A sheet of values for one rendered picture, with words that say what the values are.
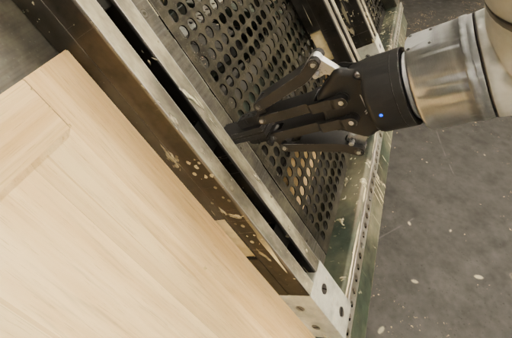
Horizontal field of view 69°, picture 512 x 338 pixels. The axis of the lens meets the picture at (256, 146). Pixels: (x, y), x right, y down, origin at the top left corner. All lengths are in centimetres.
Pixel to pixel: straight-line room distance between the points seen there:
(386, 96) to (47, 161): 31
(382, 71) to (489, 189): 206
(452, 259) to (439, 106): 169
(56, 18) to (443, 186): 209
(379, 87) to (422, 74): 4
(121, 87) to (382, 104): 25
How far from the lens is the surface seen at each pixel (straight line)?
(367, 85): 35
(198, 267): 48
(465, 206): 223
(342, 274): 75
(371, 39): 117
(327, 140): 43
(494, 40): 32
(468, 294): 193
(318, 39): 93
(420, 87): 33
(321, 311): 61
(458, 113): 34
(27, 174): 37
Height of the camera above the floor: 155
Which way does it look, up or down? 43 degrees down
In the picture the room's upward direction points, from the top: straight up
